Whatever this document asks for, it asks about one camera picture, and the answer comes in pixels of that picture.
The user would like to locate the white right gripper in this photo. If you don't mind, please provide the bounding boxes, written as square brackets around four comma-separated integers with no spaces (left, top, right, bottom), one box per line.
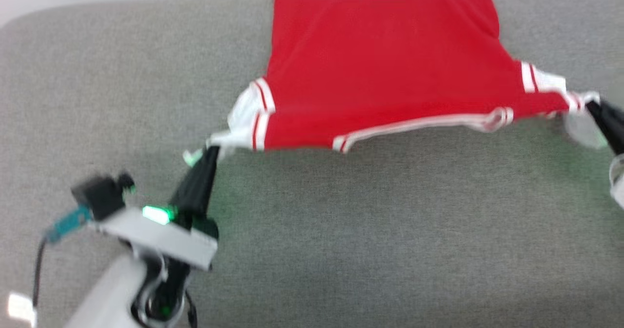
[585,100,624,210]

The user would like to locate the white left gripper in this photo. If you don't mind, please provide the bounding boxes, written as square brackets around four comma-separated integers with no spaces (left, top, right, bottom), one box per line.
[93,145,221,272]

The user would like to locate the red shirt with white stripes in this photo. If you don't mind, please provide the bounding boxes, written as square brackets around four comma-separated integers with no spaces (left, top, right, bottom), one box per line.
[182,0,609,169]

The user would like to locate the grey fabric sofa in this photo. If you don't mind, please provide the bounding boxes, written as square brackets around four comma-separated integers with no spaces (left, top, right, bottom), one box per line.
[0,0,624,328]

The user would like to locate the teal cable connector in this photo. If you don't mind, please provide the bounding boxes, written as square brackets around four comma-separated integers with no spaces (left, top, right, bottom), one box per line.
[45,205,94,244]

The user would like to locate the thin black cable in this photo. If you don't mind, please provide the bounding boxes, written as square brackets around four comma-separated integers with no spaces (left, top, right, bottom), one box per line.
[31,235,50,314]

